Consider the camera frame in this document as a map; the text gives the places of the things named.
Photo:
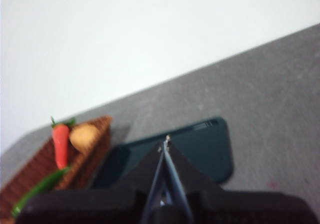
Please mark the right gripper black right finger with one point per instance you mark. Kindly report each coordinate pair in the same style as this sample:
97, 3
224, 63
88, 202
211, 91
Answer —
237, 209

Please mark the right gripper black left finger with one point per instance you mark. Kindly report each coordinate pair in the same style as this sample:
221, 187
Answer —
100, 206

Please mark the long green pepper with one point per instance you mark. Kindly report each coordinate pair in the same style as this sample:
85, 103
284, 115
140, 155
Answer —
37, 187

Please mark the dark flat tray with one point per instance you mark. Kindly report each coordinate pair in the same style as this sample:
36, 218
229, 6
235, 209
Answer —
207, 153

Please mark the yellow-brown potato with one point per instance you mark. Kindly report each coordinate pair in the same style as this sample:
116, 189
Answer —
83, 136

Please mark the orange carrot with green leaves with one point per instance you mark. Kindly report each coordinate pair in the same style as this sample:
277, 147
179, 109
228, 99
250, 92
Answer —
61, 143

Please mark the brown wicker basket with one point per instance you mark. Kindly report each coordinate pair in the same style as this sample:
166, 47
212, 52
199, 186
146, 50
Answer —
37, 164

